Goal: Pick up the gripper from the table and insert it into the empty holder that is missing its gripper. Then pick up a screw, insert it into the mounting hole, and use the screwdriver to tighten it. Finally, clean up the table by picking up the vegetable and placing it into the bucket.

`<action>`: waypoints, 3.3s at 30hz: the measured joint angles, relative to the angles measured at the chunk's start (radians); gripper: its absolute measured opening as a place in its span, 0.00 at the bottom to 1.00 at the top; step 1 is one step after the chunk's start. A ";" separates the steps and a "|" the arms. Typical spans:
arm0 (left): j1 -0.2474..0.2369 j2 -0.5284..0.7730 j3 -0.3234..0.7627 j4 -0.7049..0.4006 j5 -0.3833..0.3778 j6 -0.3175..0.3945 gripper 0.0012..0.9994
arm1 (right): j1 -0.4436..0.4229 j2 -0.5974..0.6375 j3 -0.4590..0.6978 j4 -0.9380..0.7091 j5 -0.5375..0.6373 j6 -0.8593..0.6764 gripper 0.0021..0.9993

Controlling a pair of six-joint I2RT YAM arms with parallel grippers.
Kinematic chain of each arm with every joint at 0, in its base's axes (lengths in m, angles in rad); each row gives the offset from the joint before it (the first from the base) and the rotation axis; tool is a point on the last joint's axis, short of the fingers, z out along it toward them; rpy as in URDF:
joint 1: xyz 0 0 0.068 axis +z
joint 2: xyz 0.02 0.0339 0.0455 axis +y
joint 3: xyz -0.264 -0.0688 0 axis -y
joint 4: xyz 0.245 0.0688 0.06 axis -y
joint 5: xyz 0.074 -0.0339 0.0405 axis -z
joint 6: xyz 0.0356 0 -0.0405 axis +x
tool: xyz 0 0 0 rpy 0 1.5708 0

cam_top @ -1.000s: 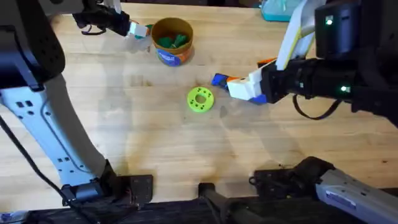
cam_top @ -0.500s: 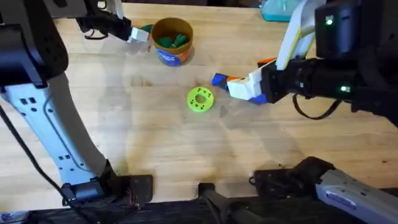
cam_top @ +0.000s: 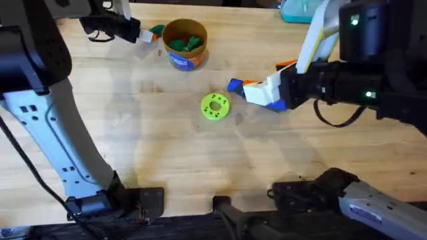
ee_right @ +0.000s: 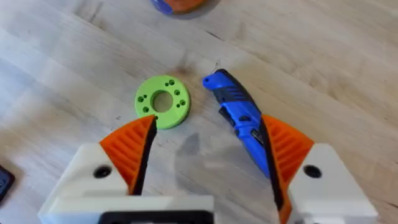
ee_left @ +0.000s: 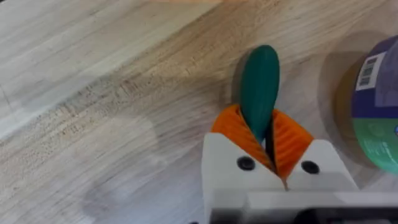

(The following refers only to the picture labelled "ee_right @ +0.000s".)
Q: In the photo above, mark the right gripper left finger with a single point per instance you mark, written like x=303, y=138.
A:
x=124, y=155

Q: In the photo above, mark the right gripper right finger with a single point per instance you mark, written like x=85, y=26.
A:
x=298, y=168

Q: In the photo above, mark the blue electric screwdriver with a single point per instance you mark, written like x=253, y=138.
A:
x=239, y=115

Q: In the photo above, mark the green disc with holes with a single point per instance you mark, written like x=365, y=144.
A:
x=163, y=101

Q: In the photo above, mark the black flat object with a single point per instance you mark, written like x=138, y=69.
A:
x=4, y=183

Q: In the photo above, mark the tub of small toys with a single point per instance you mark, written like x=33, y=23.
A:
x=178, y=5

